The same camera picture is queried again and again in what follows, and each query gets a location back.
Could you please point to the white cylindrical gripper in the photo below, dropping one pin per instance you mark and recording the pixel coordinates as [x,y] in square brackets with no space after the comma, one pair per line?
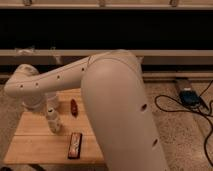
[34,103]

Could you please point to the white patterned bottle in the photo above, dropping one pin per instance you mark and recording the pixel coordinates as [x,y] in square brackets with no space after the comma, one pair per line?
[53,120]

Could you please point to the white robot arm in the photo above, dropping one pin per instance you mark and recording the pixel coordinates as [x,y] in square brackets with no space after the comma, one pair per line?
[115,102]

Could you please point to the wooden slatted table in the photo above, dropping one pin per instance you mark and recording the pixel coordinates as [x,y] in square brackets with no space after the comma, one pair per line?
[34,143]

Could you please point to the dark red snack piece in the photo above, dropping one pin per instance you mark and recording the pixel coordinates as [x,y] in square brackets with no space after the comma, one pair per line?
[74,108]

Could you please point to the long wooden bench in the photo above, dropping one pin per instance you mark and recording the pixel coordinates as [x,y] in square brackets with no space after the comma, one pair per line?
[49,57]

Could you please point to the blue power adapter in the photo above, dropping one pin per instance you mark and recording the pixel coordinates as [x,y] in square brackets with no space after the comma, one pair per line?
[189,98]

